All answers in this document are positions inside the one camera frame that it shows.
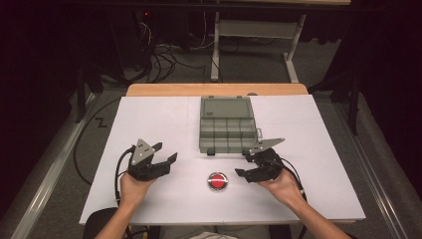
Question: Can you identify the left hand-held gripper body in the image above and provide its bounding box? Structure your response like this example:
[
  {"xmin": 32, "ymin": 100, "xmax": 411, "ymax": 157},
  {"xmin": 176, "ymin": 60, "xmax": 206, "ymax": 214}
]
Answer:
[{"xmin": 127, "ymin": 138, "xmax": 172, "ymax": 182}]

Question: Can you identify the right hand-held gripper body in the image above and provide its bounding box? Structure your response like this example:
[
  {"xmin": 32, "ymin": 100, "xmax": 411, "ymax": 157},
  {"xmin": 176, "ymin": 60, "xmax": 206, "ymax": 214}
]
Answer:
[{"xmin": 248, "ymin": 137, "xmax": 287, "ymax": 183}]

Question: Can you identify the red round button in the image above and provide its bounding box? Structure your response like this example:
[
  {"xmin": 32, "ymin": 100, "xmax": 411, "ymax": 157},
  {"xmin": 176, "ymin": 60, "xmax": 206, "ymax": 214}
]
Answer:
[{"xmin": 207, "ymin": 171, "xmax": 229, "ymax": 192}]

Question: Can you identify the smoky clear plastic compartment box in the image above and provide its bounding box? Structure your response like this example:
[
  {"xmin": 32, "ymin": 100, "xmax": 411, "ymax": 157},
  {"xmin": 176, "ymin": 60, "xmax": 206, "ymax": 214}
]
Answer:
[{"xmin": 198, "ymin": 95, "xmax": 264, "ymax": 157}]

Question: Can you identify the person's right hand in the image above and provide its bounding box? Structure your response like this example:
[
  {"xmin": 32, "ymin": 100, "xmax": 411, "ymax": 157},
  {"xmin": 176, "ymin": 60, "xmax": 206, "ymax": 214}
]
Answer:
[{"xmin": 259, "ymin": 168, "xmax": 305, "ymax": 210}]

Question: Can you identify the person's left hand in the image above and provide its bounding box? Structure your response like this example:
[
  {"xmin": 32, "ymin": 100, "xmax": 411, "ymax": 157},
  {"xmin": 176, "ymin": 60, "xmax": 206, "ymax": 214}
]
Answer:
[{"xmin": 118, "ymin": 172, "xmax": 157, "ymax": 208}]

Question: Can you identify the person's grey clothing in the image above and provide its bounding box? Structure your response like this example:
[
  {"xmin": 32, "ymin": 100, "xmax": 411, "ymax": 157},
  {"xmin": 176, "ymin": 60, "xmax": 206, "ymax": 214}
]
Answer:
[{"xmin": 158, "ymin": 225, "xmax": 270, "ymax": 239}]

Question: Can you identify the black round stool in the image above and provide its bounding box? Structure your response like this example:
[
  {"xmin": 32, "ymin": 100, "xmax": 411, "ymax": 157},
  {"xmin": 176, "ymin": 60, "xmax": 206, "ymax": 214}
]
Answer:
[{"xmin": 83, "ymin": 208, "xmax": 118, "ymax": 239}]

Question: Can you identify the black metal stand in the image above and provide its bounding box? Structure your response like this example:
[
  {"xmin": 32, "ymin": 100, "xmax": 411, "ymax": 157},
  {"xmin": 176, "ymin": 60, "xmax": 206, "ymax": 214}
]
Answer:
[
  {"xmin": 308, "ymin": 66, "xmax": 362, "ymax": 135},
  {"xmin": 76, "ymin": 63, "xmax": 104, "ymax": 123}
]

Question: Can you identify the dark equipment box red light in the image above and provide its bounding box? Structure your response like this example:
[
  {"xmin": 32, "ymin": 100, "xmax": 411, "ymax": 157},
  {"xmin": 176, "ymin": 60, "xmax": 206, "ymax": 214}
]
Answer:
[{"xmin": 108, "ymin": 8, "xmax": 153, "ymax": 71}]

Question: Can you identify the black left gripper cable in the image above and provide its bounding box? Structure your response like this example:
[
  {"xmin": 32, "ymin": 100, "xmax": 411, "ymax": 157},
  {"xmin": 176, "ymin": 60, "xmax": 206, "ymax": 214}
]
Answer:
[{"xmin": 113, "ymin": 145, "xmax": 137, "ymax": 207}]

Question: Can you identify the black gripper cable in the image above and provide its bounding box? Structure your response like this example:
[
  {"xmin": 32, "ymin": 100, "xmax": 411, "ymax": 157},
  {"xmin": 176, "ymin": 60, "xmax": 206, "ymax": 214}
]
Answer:
[
  {"xmin": 263, "ymin": 158, "xmax": 309, "ymax": 239},
  {"xmin": 113, "ymin": 145, "xmax": 137, "ymax": 207}
]

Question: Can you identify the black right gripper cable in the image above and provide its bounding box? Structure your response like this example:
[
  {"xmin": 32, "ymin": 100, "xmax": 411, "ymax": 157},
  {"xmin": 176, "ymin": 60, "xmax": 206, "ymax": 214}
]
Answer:
[{"xmin": 263, "ymin": 158, "xmax": 309, "ymax": 239}]

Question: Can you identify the long black floor cable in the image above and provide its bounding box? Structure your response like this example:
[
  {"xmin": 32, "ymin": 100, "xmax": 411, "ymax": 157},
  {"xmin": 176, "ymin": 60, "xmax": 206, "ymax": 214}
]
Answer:
[{"xmin": 73, "ymin": 98, "xmax": 122, "ymax": 187}]

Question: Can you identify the tangle of floor cables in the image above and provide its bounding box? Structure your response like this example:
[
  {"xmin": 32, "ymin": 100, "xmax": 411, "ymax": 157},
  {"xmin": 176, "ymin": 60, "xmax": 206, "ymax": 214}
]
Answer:
[{"xmin": 142, "ymin": 43, "xmax": 207, "ymax": 84}]

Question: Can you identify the aluminium floor rail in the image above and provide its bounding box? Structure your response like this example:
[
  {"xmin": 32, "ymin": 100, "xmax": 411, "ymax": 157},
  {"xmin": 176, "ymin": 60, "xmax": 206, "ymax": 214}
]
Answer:
[
  {"xmin": 8, "ymin": 93, "xmax": 101, "ymax": 239},
  {"xmin": 331, "ymin": 96, "xmax": 411, "ymax": 239}
]

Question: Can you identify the white metal stand frame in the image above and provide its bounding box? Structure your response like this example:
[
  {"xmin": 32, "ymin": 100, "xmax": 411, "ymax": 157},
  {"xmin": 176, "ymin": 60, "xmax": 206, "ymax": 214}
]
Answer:
[{"xmin": 210, "ymin": 11, "xmax": 308, "ymax": 84}]

